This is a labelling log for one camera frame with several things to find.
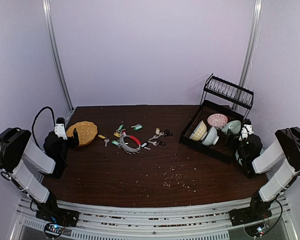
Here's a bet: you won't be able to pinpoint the key with yellow tag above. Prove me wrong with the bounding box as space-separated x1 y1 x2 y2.
97 134 110 147

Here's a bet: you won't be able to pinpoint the metal keyring with red handle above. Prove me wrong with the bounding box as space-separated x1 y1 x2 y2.
118 134 142 155

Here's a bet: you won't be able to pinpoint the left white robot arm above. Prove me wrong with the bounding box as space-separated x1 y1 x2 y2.
0 127 79 227

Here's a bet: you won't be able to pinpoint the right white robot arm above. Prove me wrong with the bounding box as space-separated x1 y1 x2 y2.
229 127 300 226

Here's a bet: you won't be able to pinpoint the keys with yellow tag cluster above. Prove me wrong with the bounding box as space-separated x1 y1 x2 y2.
147 128 173 146

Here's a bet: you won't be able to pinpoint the yellow dotted plate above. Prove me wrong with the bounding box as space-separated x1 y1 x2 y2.
66 121 98 147

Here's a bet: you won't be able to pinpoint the pale green bowl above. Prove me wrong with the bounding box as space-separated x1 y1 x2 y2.
221 120 242 135

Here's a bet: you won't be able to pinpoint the light blue ribbed bowl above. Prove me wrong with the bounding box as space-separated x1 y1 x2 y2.
201 126 219 146

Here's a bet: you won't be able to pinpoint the black dish rack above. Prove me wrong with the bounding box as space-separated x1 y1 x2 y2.
179 74 254 164

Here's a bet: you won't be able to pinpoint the pink patterned bowl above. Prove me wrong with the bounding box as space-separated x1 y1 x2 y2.
207 113 228 130

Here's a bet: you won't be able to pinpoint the yellow checked bowl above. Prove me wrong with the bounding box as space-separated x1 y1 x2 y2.
189 120 208 141

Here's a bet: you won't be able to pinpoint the key with dark green tag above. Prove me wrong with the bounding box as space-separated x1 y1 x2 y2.
115 124 125 134

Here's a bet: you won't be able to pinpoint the key with light green tag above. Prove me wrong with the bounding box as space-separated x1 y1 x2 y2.
131 124 143 131

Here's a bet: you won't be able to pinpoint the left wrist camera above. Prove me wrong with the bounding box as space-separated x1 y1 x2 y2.
54 117 68 140

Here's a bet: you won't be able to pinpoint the green tag on ring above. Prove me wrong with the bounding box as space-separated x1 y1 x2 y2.
111 140 119 146

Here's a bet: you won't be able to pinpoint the yellow tag on ring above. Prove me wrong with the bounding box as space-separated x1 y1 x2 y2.
113 132 121 138

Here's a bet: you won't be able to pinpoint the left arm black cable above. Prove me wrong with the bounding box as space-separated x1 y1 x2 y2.
31 106 56 151

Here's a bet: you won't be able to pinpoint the right aluminium frame post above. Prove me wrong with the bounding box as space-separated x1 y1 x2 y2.
231 0 263 112

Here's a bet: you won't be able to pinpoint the aluminium frame post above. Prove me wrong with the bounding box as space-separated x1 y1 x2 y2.
231 0 263 112
42 0 74 112

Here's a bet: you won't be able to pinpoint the left aluminium frame post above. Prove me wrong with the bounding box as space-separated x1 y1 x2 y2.
42 0 74 112

